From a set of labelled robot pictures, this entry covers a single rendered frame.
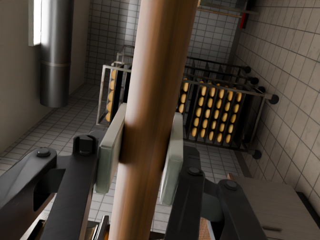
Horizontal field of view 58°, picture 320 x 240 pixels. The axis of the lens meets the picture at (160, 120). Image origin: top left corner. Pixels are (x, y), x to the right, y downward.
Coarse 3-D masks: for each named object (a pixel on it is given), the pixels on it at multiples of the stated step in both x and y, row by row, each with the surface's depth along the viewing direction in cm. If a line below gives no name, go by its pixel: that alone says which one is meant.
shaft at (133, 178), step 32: (160, 0) 14; (192, 0) 14; (160, 32) 15; (160, 64) 15; (128, 96) 17; (160, 96) 16; (128, 128) 17; (160, 128) 17; (128, 160) 18; (160, 160) 18; (128, 192) 19; (128, 224) 19
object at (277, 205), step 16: (240, 176) 213; (256, 192) 197; (272, 192) 200; (288, 192) 204; (256, 208) 180; (272, 208) 183; (288, 208) 186; (304, 208) 190; (272, 224) 169; (288, 224) 171; (304, 224) 174
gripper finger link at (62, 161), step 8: (96, 136) 17; (64, 160) 14; (56, 168) 14; (64, 168) 14; (96, 168) 15; (48, 176) 14; (56, 176) 14; (96, 176) 15; (40, 184) 14; (48, 184) 14; (56, 184) 14; (40, 192) 14; (48, 192) 14; (56, 192) 14
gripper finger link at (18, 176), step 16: (32, 160) 13; (48, 160) 13; (0, 176) 12; (16, 176) 12; (32, 176) 12; (0, 192) 11; (16, 192) 11; (32, 192) 12; (0, 208) 10; (16, 208) 11; (32, 208) 12; (0, 224) 10; (16, 224) 11
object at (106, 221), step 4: (108, 216) 207; (104, 220) 203; (108, 220) 207; (104, 224) 199; (108, 224) 207; (104, 228) 196; (108, 228) 208; (100, 232) 192; (104, 232) 195; (108, 232) 208; (100, 236) 189; (104, 236) 196; (108, 236) 209
